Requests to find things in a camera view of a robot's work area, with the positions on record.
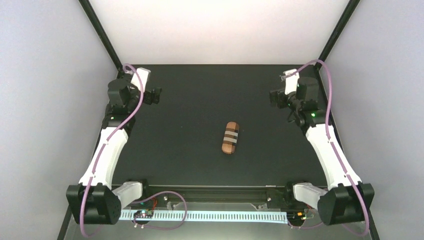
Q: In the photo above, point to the white slotted cable duct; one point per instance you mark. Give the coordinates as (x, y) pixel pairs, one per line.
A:
(204, 216)

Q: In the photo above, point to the left rear frame post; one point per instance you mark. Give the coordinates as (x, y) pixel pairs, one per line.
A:
(101, 33)

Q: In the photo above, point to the black aluminium frame rail front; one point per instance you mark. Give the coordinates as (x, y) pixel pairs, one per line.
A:
(219, 194)

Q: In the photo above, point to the brown plaid glasses case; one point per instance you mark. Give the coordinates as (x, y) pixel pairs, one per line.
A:
(230, 138)

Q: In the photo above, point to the right rear frame post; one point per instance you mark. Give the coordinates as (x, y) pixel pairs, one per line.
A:
(338, 29)

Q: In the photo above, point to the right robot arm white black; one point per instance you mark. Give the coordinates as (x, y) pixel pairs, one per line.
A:
(346, 199)

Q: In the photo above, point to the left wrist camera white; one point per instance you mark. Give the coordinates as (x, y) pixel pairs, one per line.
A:
(140, 78)

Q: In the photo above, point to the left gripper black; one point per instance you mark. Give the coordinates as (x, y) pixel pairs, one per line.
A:
(151, 96)

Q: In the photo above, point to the frame post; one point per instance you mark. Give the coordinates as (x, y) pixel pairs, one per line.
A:
(338, 29)
(101, 33)

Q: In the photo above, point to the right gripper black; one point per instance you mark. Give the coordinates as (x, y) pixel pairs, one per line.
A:
(277, 99)

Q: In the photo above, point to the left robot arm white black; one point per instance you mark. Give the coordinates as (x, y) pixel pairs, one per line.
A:
(93, 200)

